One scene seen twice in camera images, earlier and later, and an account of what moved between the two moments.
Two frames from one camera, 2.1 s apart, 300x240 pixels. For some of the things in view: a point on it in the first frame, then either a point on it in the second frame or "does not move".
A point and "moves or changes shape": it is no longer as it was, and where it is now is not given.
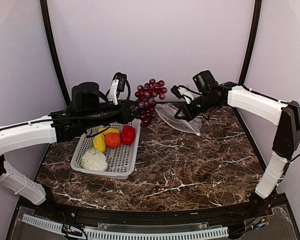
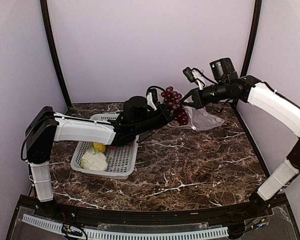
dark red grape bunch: x=146 y=95 moves or changes shape
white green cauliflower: x=93 y=160 does not move
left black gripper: x=126 y=115 -> x=166 y=116
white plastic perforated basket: x=121 y=159 does not move
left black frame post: x=43 y=5 does not move
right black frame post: x=253 y=44 does not move
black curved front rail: x=249 y=211 does not move
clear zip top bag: x=167 y=111 moves or changes shape
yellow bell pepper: x=99 y=142 does not move
